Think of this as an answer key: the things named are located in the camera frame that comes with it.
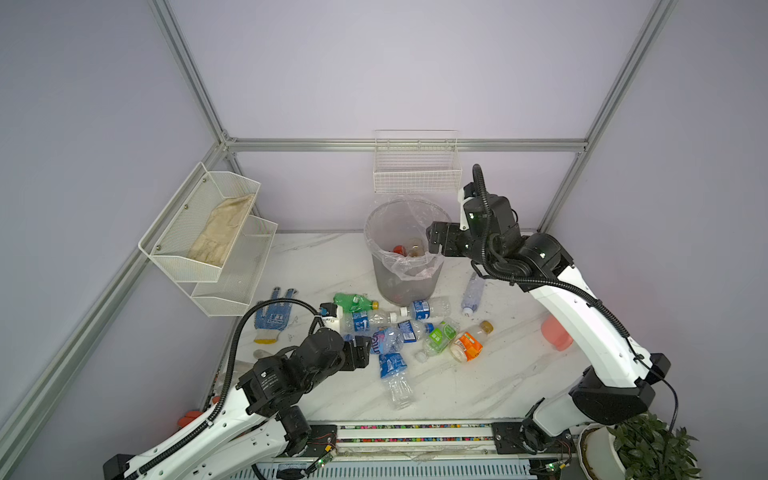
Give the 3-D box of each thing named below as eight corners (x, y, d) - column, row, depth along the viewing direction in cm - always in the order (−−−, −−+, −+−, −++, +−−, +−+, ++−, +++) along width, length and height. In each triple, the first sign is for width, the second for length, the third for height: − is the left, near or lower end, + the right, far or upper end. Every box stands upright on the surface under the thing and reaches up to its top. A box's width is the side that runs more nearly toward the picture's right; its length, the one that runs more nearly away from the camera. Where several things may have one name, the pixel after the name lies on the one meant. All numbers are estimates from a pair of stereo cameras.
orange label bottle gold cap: (460, 367, 87) (462, 363, 85) (445, 348, 91) (447, 344, 88) (499, 339, 93) (502, 334, 90) (484, 322, 96) (486, 318, 94)
